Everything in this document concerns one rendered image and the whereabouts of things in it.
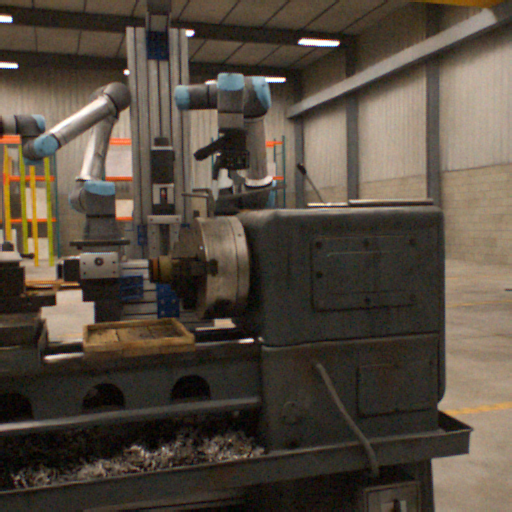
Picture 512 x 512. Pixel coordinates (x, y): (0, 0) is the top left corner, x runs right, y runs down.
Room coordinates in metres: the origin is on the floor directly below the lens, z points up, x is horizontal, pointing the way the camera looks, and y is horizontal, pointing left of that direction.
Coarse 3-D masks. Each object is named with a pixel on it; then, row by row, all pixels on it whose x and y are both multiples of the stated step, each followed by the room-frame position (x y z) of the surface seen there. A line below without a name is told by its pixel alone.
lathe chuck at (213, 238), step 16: (192, 224) 1.91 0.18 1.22; (208, 224) 1.79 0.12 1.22; (224, 224) 1.80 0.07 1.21; (208, 240) 1.74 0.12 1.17; (224, 240) 1.75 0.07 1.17; (208, 256) 1.72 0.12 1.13; (224, 256) 1.73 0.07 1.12; (224, 272) 1.72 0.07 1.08; (208, 288) 1.72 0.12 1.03; (224, 288) 1.73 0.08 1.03; (208, 304) 1.74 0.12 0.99
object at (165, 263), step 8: (160, 256) 1.83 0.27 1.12; (168, 256) 1.83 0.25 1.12; (152, 264) 1.80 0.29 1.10; (160, 264) 1.80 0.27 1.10; (168, 264) 1.80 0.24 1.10; (152, 272) 1.79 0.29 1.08; (160, 272) 1.79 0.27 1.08; (168, 272) 1.80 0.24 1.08; (152, 280) 1.80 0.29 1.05; (160, 280) 1.80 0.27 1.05; (168, 280) 1.81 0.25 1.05
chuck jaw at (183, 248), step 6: (180, 234) 1.90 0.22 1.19; (186, 234) 1.91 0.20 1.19; (180, 240) 1.90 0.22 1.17; (186, 240) 1.89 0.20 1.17; (192, 240) 1.90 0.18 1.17; (174, 246) 1.89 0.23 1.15; (180, 246) 1.87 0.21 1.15; (186, 246) 1.88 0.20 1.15; (192, 246) 1.88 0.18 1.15; (174, 252) 1.86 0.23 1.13; (180, 252) 1.86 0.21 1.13; (186, 252) 1.87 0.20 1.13; (192, 252) 1.87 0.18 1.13; (174, 258) 1.85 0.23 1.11; (180, 258) 1.86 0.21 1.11; (186, 258) 1.86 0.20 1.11; (192, 258) 1.87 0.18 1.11; (198, 258) 1.88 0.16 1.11
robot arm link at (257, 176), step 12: (252, 84) 2.19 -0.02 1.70; (264, 84) 2.19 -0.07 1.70; (252, 96) 2.19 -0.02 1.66; (264, 96) 2.19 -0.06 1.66; (252, 108) 2.22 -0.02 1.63; (264, 108) 2.24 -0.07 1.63; (252, 120) 2.25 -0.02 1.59; (252, 132) 2.28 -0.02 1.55; (264, 132) 2.32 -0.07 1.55; (252, 144) 2.31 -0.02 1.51; (264, 144) 2.33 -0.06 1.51; (252, 156) 2.33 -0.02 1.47; (264, 156) 2.35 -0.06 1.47; (252, 168) 2.36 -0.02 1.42; (264, 168) 2.37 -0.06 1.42; (252, 180) 2.39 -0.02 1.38; (264, 180) 2.39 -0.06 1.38; (264, 192) 2.40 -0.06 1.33; (252, 204) 2.43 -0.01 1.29; (264, 204) 2.42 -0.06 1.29
